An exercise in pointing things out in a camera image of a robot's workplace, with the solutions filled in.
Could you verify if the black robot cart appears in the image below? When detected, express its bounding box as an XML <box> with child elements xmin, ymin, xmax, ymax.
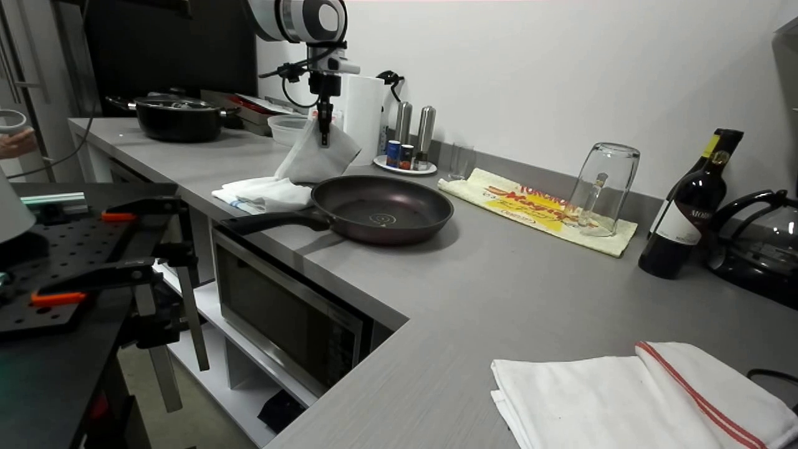
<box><xmin>0</xmin><ymin>181</ymin><xmax>221</xmax><ymax>449</ymax></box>

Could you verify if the white towel with blue stripes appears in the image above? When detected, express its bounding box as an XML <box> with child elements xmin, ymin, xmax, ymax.
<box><xmin>273</xmin><ymin>115</ymin><xmax>364</xmax><ymax>186</ymax></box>

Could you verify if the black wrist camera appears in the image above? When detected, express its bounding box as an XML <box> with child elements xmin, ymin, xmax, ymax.
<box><xmin>258</xmin><ymin>52</ymin><xmax>364</xmax><ymax>85</ymax></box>

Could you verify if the upturned clear drinking glass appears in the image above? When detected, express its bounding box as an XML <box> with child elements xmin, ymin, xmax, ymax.
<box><xmin>568</xmin><ymin>140</ymin><xmax>643</xmax><ymax>240</ymax></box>

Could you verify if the wine bottle with yellow neck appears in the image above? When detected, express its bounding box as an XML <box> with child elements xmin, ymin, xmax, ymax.
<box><xmin>637</xmin><ymin>128</ymin><xmax>747</xmax><ymax>281</ymax></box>

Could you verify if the black power cable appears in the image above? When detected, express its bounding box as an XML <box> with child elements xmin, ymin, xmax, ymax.
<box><xmin>747</xmin><ymin>366</ymin><xmax>798</xmax><ymax>393</ymax></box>

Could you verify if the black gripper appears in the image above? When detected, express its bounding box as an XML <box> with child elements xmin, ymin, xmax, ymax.
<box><xmin>308</xmin><ymin>69</ymin><xmax>345</xmax><ymax>145</ymax></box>

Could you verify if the black monitor screen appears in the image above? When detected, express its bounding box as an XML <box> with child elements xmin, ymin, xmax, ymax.
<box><xmin>83</xmin><ymin>0</ymin><xmax>259</xmax><ymax>99</ymax></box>

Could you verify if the steel grinder mill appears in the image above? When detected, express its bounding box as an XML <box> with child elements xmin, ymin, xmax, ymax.
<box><xmin>395</xmin><ymin>96</ymin><xmax>415</xmax><ymax>150</ymax></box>
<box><xmin>418</xmin><ymin>101</ymin><xmax>439</xmax><ymax>159</ymax></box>

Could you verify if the round white plate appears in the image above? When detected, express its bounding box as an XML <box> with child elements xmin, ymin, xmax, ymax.
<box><xmin>371</xmin><ymin>153</ymin><xmax>441</xmax><ymax>179</ymax></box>

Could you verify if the small clear glass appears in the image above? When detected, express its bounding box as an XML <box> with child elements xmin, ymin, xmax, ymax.
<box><xmin>447</xmin><ymin>145</ymin><xmax>480</xmax><ymax>181</ymax></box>

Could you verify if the yellow printed tea towel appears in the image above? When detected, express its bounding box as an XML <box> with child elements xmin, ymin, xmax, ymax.
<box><xmin>436</xmin><ymin>165</ymin><xmax>641</xmax><ymax>260</ymax></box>

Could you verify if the black perforated breadboard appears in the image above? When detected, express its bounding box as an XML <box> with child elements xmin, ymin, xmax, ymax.
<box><xmin>0</xmin><ymin>209</ymin><xmax>183</xmax><ymax>338</ymax></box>

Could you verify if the grey box with red edge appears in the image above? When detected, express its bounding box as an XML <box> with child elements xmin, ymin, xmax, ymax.
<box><xmin>222</xmin><ymin>90</ymin><xmax>289</xmax><ymax>140</ymax></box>

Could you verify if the black cooking pot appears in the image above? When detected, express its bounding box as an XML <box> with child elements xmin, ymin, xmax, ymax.
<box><xmin>123</xmin><ymin>90</ymin><xmax>227</xmax><ymax>145</ymax></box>

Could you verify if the dark non-stick frying pan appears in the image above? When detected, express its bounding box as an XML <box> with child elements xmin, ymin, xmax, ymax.
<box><xmin>222</xmin><ymin>171</ymin><xmax>457</xmax><ymax>246</ymax></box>

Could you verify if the black clamp with orange handle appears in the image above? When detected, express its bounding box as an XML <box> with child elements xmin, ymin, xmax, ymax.
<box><xmin>98</xmin><ymin>197</ymin><xmax>202</xmax><ymax>276</ymax></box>
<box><xmin>29</xmin><ymin>257</ymin><xmax>213</xmax><ymax>413</ymax></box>

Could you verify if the built-in microwave oven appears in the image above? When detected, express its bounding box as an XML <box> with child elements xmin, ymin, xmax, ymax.
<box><xmin>211</xmin><ymin>226</ymin><xmax>375</xmax><ymax>398</ymax></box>

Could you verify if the white paper towel roll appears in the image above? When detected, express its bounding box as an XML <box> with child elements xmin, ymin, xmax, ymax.
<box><xmin>342</xmin><ymin>74</ymin><xmax>385</xmax><ymax>170</ymax></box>

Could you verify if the black drip coffee machine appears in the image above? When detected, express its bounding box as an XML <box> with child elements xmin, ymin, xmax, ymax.
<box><xmin>701</xmin><ymin>15</ymin><xmax>798</xmax><ymax>312</ymax></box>

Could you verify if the white towel with red stripe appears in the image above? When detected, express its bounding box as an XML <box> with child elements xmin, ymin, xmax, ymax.
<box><xmin>487</xmin><ymin>338</ymin><xmax>798</xmax><ymax>449</ymax></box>

